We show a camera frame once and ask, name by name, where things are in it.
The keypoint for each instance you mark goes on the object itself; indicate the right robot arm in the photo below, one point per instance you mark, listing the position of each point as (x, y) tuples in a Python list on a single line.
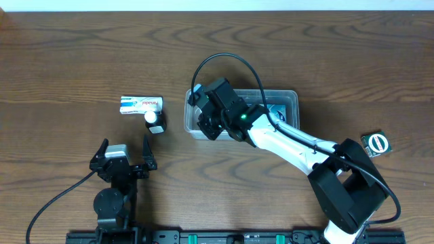
[(344, 180)]

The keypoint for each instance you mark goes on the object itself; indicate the blue Kool Fever box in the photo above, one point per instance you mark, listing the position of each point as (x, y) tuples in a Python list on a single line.
[(278, 110)]

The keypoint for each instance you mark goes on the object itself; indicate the clear plastic container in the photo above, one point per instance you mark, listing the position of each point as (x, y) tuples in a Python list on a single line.
[(289, 98)]

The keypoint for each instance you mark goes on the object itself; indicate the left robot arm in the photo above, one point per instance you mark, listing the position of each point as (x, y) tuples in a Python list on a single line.
[(115, 206)]

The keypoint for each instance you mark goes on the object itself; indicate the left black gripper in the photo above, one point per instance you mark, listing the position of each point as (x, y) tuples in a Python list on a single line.
[(121, 168)]

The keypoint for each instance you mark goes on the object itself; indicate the green round-logo box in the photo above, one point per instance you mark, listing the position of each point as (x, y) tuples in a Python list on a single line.
[(376, 144)]

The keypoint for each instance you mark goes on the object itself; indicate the dark bottle white cap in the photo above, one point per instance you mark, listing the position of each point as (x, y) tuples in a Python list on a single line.
[(155, 122)]

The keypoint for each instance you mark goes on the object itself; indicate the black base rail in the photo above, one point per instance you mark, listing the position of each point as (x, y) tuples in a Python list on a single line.
[(203, 237)]

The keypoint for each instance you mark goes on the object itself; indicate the white Panadol box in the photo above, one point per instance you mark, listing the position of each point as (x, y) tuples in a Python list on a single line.
[(140, 105)]

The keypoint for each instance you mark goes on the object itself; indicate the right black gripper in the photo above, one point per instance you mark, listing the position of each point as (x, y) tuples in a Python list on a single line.
[(208, 125)]

